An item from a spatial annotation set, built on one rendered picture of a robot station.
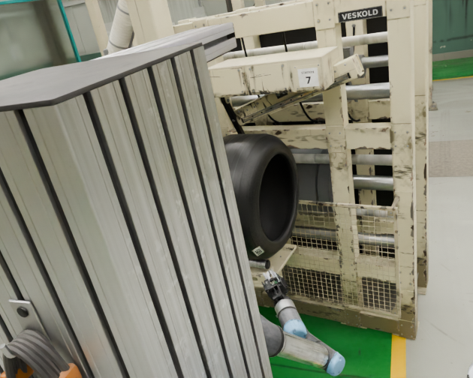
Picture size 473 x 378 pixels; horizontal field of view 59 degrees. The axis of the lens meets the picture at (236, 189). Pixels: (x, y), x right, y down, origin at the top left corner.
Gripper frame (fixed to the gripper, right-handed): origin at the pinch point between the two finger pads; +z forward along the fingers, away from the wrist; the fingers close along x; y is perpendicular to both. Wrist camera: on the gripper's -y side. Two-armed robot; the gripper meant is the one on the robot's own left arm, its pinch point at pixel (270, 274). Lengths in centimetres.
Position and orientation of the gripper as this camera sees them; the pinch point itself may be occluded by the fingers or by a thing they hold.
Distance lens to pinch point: 181.5
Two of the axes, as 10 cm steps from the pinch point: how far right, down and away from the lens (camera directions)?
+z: -2.2, -4.8, 8.5
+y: -4.7, -7.0, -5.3
